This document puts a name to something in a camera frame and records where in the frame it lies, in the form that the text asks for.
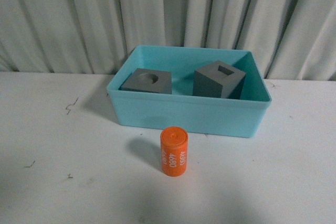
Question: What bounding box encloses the blue plastic box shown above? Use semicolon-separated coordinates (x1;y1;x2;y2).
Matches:
107;45;271;137

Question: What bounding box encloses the gray cube with round hole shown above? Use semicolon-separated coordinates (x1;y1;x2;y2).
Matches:
120;68;172;94

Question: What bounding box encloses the orange cylinder part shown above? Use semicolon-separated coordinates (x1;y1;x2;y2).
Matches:
160;126;188;177

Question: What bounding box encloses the gray cube with square hole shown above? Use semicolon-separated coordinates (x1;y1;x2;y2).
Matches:
193;61;246;99

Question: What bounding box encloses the pale gray curtain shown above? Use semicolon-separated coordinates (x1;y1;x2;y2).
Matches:
1;0;335;81

